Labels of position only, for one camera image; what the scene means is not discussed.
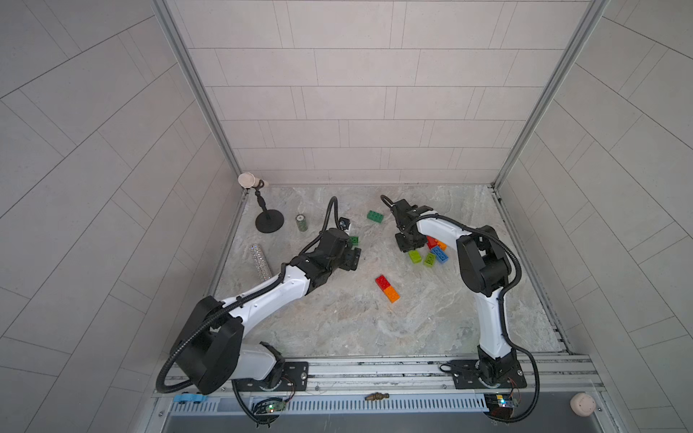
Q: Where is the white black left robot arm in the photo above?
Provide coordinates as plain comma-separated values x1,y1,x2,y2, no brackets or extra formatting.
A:
155,227,361,395

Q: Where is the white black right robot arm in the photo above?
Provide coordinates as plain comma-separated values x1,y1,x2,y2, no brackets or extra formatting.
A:
381,195,523,387

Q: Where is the small lime green lego brick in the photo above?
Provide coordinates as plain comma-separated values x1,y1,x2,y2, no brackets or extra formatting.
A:
423,253,437,267

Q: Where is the blue lego brick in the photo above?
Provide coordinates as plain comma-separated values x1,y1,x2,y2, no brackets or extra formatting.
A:
431,246,449,263

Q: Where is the dark green lego brick far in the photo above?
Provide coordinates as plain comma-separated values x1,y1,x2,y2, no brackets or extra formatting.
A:
366,210,384,224

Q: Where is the green camouflage can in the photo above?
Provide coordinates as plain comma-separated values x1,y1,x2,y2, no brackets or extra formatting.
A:
295,214,308,233

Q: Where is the black microphone stand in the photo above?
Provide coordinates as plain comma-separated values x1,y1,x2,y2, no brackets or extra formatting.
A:
238,172,284,234

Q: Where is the glitter silver microphone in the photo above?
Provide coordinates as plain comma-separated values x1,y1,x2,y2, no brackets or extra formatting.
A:
249,244,274,281

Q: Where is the brass fitting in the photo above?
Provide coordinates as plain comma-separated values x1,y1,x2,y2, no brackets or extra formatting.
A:
365,393,390,402

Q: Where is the left circuit board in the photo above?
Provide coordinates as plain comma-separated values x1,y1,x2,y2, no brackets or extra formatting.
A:
253,397,287,416

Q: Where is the circuit board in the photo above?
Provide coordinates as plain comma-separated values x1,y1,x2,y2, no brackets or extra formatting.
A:
253,397,287,416
484,393,519,420

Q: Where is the right circuit board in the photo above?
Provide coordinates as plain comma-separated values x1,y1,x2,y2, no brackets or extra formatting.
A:
484,393,519,420

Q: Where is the light blue clip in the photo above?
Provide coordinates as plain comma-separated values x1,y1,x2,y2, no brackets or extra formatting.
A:
173,393,208,404

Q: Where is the beige round knob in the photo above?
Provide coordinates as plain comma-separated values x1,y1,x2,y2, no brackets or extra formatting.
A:
570,393,597,418

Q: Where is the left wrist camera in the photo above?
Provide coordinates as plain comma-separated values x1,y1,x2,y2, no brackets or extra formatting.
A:
339,218,351,231

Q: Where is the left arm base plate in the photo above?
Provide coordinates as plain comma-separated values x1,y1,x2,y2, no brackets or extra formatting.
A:
235,362,310,393

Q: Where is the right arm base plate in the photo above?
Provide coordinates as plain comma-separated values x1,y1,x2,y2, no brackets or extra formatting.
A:
439,359,528,390

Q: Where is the left metal corner post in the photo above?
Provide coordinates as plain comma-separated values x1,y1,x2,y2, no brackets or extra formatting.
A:
153,0,241,175

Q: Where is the metal corner frame post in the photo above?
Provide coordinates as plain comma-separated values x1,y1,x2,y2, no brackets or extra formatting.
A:
491,0,610,191

